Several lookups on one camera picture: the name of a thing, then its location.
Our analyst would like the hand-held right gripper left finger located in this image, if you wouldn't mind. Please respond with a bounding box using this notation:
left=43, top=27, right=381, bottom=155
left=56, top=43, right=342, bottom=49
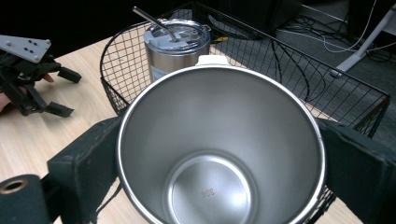
left=47, top=117, right=121, bottom=224

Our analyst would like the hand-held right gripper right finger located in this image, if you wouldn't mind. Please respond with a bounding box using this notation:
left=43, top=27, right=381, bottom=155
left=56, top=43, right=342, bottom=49
left=317, top=119, right=396, bottom=224

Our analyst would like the steel tumbler with clear lid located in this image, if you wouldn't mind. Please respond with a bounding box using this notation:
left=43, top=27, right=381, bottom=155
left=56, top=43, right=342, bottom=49
left=143, top=18, right=212, bottom=83

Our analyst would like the black wire basket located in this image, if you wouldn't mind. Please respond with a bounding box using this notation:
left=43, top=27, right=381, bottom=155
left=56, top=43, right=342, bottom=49
left=99, top=1, right=391, bottom=224

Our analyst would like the stainless steel cup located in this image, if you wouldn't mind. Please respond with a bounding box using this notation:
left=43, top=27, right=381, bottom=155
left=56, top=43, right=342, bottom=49
left=116, top=55, right=327, bottom=224

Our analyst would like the metal straw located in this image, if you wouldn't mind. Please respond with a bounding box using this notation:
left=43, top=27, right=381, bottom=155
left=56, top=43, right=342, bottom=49
left=132, top=6, right=182, bottom=43

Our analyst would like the white stand leg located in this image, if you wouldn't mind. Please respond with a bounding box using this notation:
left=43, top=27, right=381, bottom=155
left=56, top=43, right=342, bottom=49
left=330, top=3, right=396, bottom=78

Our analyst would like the white cable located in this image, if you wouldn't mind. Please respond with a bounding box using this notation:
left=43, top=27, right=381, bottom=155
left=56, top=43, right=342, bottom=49
left=300, top=0, right=396, bottom=54

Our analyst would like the black cable bundle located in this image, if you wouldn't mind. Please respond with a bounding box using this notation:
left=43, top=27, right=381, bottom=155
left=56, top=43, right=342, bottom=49
left=276, top=13, right=326, bottom=43

